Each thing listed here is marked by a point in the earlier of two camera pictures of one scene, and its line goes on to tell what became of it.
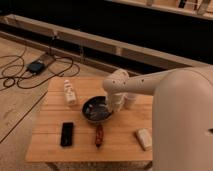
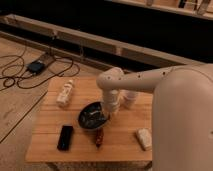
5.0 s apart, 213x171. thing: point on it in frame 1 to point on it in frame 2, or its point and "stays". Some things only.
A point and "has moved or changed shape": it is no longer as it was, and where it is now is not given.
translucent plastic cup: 131,100 stays
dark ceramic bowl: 96,109 has moved or changed shape
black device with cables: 35,67 stays
